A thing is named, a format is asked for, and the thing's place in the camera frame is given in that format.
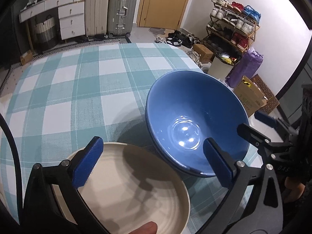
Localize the left hand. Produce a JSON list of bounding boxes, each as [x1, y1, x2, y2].
[[129, 221, 158, 234]]

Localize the small floor cardboard box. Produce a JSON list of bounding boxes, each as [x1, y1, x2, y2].
[[20, 50, 33, 66]]

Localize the right hand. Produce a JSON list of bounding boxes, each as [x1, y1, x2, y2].
[[284, 177, 305, 203]]

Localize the cream plate back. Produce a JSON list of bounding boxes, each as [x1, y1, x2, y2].
[[52, 142, 191, 234]]

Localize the purple bag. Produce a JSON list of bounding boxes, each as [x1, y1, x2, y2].
[[225, 47, 263, 88]]

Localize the black cable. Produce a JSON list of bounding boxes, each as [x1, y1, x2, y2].
[[0, 113, 24, 222]]

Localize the woven laundry basket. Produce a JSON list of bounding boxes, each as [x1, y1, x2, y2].
[[35, 15, 58, 51]]

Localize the small brown cardboard box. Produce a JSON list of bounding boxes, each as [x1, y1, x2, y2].
[[192, 44, 214, 63]]

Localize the cardboard box open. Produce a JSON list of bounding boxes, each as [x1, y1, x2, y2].
[[233, 75, 267, 117]]

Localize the beige suitcase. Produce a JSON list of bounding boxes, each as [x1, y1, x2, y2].
[[85, 0, 109, 36]]

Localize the wooden door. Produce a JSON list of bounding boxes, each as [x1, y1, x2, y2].
[[136, 0, 188, 30]]

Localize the blue bowl back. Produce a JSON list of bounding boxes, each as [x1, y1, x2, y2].
[[145, 70, 249, 177]]

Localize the white drawer desk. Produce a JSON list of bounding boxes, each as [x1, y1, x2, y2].
[[19, 0, 85, 40]]

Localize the white trash bin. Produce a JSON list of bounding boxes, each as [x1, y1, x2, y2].
[[207, 55, 233, 80]]

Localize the silver suitcase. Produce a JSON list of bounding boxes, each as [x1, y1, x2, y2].
[[107, 0, 137, 38]]

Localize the wooden shoe rack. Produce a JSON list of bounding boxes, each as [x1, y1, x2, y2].
[[206, 0, 261, 53]]

